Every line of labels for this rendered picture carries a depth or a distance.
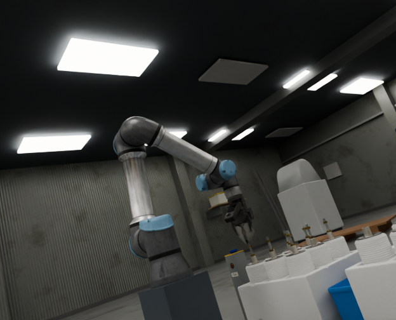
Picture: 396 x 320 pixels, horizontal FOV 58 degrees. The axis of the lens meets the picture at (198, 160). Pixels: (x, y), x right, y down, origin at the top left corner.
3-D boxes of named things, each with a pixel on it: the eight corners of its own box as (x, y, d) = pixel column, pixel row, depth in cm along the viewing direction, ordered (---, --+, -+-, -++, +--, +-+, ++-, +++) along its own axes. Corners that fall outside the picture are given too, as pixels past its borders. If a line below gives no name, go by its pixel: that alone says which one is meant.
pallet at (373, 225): (403, 221, 403) (400, 213, 406) (389, 232, 341) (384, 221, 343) (311, 246, 471) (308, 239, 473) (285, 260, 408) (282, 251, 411)
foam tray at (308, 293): (325, 331, 117) (305, 276, 121) (250, 331, 146) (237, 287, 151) (384, 293, 140) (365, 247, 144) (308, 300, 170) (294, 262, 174)
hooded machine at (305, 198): (319, 236, 657) (292, 167, 691) (349, 228, 608) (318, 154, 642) (293, 246, 610) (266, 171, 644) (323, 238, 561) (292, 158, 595)
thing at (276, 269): (306, 299, 139) (289, 253, 143) (296, 306, 131) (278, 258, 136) (285, 302, 144) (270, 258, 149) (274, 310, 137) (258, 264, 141)
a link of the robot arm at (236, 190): (235, 185, 156) (219, 192, 160) (238, 195, 155) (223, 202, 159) (242, 185, 162) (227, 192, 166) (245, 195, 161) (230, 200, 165)
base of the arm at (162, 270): (165, 285, 110) (156, 254, 113) (143, 291, 121) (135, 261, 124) (202, 272, 120) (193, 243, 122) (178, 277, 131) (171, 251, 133)
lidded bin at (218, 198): (224, 205, 1007) (221, 195, 1015) (234, 200, 975) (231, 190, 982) (210, 207, 974) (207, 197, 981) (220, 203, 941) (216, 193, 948)
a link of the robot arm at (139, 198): (141, 258, 125) (117, 119, 141) (129, 262, 137) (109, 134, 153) (172, 251, 131) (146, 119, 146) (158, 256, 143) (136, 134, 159)
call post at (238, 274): (256, 324, 156) (233, 254, 164) (245, 324, 161) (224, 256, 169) (266, 318, 160) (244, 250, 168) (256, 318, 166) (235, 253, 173)
